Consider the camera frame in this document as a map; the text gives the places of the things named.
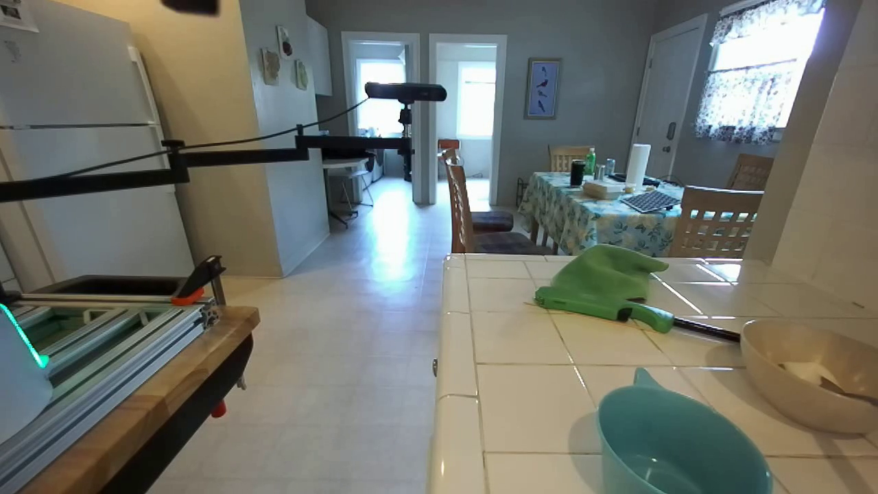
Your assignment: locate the dining table floral tablecloth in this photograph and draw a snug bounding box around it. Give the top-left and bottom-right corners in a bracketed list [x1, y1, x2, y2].
[515, 170, 764, 257]

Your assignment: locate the blue two-handled plastic cup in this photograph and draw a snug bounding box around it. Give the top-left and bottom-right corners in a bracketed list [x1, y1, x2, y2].
[596, 365, 779, 494]

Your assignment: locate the small white side table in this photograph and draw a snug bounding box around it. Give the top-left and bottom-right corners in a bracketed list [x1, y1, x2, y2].
[322, 155, 375, 225]

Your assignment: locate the paper towel roll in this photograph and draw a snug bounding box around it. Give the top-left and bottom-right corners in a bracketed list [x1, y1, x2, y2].
[622, 140, 654, 189]

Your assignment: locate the white panel door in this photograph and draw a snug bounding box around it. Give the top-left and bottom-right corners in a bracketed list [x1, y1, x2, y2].
[632, 10, 712, 183]

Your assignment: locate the wooden chair dark cushion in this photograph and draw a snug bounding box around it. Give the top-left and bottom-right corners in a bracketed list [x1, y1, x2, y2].
[436, 146, 515, 232]

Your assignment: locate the white lace curtain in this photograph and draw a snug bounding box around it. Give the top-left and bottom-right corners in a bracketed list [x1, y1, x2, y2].
[694, 0, 828, 141]

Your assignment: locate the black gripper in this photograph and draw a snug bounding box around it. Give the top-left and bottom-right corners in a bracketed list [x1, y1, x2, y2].
[161, 0, 222, 15]

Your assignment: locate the dark placemat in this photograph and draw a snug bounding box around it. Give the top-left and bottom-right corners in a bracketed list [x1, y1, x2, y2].
[621, 187, 681, 216]

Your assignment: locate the green cloth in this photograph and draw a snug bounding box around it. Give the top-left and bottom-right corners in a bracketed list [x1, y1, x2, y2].
[533, 243, 673, 323]

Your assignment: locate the black stereo camera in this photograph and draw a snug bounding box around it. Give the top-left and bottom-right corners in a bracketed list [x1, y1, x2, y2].
[362, 80, 450, 104]

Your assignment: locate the wicker basket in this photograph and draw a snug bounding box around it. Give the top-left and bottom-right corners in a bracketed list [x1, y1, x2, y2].
[583, 174, 627, 199]

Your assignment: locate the wooden chair patterned cushion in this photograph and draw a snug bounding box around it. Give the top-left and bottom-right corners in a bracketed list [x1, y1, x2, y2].
[445, 159, 561, 254]

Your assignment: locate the aluminium rail frame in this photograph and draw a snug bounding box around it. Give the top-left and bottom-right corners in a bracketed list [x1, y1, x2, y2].
[0, 287, 219, 489]

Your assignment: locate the black camera cable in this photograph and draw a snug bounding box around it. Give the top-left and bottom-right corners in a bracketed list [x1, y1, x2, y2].
[53, 95, 371, 180]

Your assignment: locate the light wooden chair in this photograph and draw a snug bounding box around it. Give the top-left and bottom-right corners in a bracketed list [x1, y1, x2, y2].
[664, 183, 765, 261]
[550, 141, 596, 174]

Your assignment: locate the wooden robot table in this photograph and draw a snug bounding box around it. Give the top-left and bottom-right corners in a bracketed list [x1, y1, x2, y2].
[22, 305, 264, 494]

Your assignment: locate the white refrigerator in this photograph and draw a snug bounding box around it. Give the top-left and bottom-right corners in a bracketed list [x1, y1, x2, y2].
[0, 0, 197, 294]

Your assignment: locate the orange black clamp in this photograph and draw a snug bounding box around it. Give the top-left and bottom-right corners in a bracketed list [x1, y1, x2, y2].
[170, 251, 227, 309]

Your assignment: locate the black camera boom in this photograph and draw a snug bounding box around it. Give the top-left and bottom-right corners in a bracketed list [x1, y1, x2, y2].
[0, 102, 417, 206]

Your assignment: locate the framed bird picture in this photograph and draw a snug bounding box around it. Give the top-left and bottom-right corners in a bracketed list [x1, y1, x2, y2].
[525, 55, 566, 119]

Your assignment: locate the green stick lighter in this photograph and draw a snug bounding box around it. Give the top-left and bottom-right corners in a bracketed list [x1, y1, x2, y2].
[618, 301, 743, 346]

